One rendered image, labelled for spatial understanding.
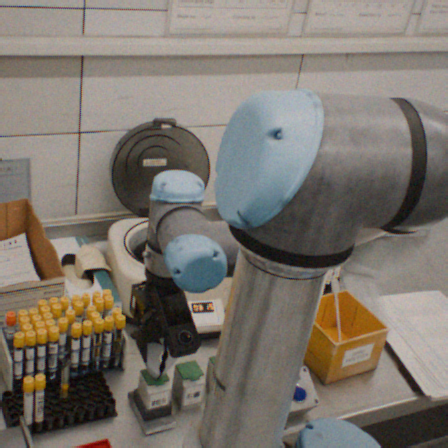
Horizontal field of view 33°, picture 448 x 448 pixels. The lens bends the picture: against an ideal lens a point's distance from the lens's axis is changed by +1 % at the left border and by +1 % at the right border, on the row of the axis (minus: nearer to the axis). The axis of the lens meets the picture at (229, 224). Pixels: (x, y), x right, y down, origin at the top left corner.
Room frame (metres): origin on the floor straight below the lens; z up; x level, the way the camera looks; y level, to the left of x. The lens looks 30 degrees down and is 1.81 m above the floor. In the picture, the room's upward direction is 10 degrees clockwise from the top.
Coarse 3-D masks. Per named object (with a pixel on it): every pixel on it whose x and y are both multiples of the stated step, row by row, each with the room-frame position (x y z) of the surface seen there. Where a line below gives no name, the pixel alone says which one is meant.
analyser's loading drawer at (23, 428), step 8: (24, 416) 0.82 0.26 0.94; (24, 424) 0.81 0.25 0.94; (0, 432) 0.80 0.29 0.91; (8, 432) 0.80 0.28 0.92; (16, 432) 0.81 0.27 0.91; (24, 432) 0.79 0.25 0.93; (0, 440) 0.79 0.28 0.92; (8, 440) 0.79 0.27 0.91; (16, 440) 0.79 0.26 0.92; (24, 440) 0.79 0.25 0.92; (32, 440) 0.78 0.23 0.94
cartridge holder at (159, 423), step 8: (128, 392) 0.95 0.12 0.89; (136, 392) 0.93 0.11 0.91; (136, 400) 0.93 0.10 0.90; (136, 408) 0.92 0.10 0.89; (144, 408) 0.90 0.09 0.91; (152, 408) 0.90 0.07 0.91; (160, 408) 0.91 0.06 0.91; (168, 408) 0.92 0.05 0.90; (144, 416) 0.90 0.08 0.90; (152, 416) 0.90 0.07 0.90; (160, 416) 0.91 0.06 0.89; (168, 416) 0.91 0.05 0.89; (144, 424) 0.89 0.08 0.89; (152, 424) 0.89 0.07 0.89; (160, 424) 0.89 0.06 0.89; (168, 424) 0.90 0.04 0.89; (152, 432) 0.88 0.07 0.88
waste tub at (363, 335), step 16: (320, 304) 1.21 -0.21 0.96; (352, 304) 1.23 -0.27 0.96; (320, 320) 1.22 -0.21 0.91; (336, 320) 1.25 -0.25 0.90; (352, 320) 1.22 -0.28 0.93; (368, 320) 1.19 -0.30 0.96; (320, 336) 1.11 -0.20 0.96; (336, 336) 1.22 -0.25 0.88; (352, 336) 1.21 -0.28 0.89; (368, 336) 1.12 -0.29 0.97; (384, 336) 1.14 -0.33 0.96; (320, 352) 1.10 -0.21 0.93; (336, 352) 1.08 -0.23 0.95; (352, 352) 1.10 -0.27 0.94; (368, 352) 1.12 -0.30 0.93; (320, 368) 1.09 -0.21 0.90; (336, 368) 1.08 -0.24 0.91; (352, 368) 1.11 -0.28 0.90; (368, 368) 1.13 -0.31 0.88
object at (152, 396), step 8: (144, 384) 0.92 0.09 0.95; (168, 384) 0.93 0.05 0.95; (144, 392) 0.91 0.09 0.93; (152, 392) 0.90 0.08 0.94; (160, 392) 0.91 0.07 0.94; (168, 392) 0.92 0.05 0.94; (144, 400) 0.91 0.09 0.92; (152, 400) 0.90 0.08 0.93; (160, 400) 0.91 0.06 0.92; (168, 400) 0.92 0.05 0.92
